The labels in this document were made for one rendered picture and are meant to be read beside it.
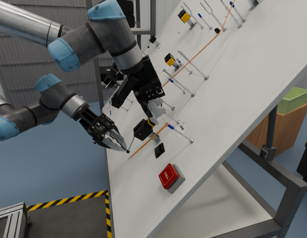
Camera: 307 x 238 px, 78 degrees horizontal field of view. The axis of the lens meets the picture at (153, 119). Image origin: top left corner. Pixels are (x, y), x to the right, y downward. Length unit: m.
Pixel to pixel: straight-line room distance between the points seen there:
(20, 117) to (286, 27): 0.79
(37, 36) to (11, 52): 3.53
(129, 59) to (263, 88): 0.33
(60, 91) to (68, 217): 1.44
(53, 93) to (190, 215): 0.66
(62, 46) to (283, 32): 0.54
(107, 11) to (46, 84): 0.32
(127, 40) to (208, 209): 0.70
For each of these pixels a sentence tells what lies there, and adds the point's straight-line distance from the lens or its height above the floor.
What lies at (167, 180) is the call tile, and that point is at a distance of 0.52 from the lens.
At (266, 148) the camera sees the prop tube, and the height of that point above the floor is 1.04.
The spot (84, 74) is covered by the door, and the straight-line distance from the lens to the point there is 4.17.
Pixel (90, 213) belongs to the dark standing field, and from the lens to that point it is 1.92.
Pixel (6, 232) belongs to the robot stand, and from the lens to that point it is 1.77.
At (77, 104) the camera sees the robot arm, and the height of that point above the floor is 1.24.
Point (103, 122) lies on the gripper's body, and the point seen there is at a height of 1.18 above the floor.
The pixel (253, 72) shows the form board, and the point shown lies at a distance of 0.58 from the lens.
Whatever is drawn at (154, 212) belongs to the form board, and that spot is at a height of 1.01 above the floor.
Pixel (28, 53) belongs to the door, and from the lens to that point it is 4.11.
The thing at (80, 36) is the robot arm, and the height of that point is 1.44.
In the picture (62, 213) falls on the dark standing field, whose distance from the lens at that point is 2.01.
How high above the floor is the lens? 1.46
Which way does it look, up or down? 26 degrees down
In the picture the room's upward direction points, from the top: straight up
